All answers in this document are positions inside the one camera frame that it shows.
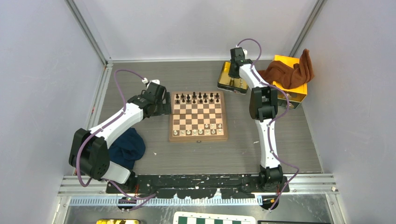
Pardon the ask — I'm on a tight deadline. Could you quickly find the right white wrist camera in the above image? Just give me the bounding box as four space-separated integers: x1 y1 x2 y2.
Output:
243 49 248 58

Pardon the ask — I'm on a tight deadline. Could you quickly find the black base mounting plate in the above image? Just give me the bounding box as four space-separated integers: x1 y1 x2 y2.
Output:
106 174 288 199

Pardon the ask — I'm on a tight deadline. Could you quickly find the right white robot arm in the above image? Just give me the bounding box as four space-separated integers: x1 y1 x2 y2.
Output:
229 46 283 192

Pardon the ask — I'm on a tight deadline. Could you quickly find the gold metal tin tray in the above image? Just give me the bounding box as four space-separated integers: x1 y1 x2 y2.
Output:
217 62 248 95

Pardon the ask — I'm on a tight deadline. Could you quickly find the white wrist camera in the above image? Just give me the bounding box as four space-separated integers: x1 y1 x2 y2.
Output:
142 78 160 88
243 49 248 58

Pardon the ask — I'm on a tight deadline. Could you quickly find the yellow drawer box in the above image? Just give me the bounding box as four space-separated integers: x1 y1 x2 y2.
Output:
272 55 308 110

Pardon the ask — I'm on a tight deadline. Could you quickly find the green checkered calibration board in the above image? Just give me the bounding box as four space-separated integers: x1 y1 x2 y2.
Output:
172 211 257 224

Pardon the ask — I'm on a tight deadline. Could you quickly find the wooden chess board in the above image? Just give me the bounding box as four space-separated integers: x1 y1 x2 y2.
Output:
169 91 228 142

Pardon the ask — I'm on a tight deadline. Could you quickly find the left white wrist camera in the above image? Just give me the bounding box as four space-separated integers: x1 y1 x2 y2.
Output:
142 78 160 88

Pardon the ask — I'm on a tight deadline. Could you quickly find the brown cloth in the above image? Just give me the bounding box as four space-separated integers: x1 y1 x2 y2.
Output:
258 49 315 89

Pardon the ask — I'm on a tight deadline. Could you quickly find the dark blue cloth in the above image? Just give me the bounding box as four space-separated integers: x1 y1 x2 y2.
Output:
108 127 146 169

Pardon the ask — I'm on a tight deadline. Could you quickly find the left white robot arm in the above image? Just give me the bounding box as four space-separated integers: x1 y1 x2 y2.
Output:
68 79 171 193

